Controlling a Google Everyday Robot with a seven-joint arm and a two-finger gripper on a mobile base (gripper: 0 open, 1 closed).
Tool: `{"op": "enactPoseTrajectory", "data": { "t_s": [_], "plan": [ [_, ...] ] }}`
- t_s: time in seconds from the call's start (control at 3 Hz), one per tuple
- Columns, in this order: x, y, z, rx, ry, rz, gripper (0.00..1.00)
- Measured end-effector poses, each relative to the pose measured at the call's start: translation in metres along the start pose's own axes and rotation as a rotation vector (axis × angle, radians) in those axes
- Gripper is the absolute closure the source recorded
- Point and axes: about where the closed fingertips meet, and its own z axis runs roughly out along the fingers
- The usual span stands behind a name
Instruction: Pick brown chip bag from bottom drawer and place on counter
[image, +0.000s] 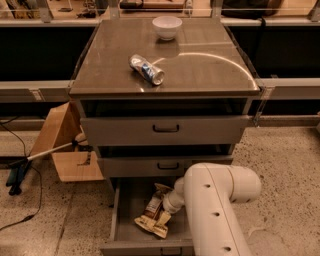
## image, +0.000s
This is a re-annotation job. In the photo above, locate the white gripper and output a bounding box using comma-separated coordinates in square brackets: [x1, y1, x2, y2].
[156, 190, 185, 226]

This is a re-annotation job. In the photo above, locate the brown chip bag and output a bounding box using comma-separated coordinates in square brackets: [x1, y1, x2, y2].
[134, 183, 172, 239]

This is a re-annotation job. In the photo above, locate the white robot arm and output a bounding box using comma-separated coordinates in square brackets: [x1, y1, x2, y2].
[163, 163, 262, 256]

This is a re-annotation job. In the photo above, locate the grey bottom drawer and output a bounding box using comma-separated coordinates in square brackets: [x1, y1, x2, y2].
[100, 177, 194, 256]

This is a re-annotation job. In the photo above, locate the grey drawer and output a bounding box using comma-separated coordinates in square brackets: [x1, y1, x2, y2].
[100, 177, 194, 256]
[97, 155, 233, 178]
[81, 115, 249, 146]

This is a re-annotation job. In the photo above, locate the grey middle drawer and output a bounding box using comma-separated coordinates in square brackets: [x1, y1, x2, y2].
[97, 155, 233, 178]

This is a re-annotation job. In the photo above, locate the grey top drawer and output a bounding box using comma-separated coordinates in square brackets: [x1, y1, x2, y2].
[81, 115, 249, 146]

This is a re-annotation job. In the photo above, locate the grey drawer cabinet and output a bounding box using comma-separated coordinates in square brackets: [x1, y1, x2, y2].
[71, 18, 261, 256]

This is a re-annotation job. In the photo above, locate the black bag in background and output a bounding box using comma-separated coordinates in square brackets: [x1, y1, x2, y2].
[210, 0, 284, 19]

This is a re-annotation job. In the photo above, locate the open cardboard box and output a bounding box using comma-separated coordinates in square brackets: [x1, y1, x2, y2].
[30, 103, 103, 182]

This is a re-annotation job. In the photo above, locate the reacher grabber tool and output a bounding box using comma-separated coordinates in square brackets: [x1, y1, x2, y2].
[5, 133, 88, 196]

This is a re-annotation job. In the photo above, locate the crushed silver blue can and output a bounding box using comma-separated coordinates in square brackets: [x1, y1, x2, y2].
[129, 54, 164, 86]

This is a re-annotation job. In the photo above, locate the white ceramic bowl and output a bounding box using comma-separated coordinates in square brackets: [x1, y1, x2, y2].
[152, 16, 182, 40]

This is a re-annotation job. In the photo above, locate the black floor cable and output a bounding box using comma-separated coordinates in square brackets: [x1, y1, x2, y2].
[0, 116, 44, 232]

